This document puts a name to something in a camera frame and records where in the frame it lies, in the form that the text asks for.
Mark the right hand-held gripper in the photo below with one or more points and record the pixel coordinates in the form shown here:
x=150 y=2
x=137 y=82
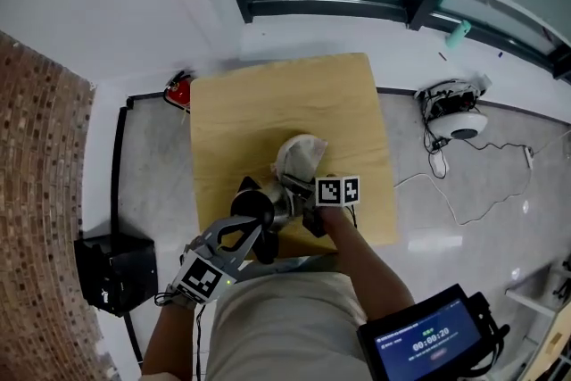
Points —
x=336 y=192

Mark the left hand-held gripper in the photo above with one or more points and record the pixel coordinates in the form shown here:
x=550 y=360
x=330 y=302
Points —
x=203 y=276

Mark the white fluffy cloth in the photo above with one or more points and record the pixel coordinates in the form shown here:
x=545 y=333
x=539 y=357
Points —
x=299 y=160

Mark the person's right forearm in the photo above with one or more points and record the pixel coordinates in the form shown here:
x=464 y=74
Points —
x=370 y=267

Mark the person's left forearm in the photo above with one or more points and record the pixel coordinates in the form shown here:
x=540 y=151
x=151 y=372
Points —
x=171 y=339

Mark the person's left hand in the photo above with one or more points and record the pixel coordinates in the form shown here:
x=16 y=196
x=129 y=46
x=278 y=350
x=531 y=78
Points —
x=189 y=250

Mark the person's grey jeans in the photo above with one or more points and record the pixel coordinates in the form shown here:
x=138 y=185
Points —
x=290 y=264

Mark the person's white shirt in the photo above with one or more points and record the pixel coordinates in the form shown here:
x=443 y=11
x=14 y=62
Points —
x=285 y=325

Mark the black box on floor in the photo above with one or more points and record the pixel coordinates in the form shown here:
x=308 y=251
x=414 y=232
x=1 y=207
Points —
x=116 y=276

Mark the red fire extinguisher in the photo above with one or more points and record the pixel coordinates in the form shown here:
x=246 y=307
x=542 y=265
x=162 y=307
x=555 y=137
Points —
x=178 y=93

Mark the black power adapter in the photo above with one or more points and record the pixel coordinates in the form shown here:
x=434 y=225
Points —
x=439 y=143

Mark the white round device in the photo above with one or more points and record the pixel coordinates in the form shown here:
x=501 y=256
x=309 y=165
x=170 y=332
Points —
x=459 y=125

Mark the black tablet screen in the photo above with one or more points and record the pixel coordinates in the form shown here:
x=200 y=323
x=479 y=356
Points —
x=424 y=343

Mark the teal roll on floor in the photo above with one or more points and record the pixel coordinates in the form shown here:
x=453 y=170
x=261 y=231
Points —
x=459 y=33

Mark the white power strip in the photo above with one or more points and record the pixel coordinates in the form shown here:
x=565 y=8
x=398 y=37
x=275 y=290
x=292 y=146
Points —
x=529 y=157

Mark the white shelf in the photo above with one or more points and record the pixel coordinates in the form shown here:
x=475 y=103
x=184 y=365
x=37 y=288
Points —
x=535 y=294

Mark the wooden board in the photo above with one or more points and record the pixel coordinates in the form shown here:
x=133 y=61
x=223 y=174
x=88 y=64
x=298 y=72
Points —
x=557 y=337

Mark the black tablet mount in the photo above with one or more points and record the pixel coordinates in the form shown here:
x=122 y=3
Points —
x=488 y=325

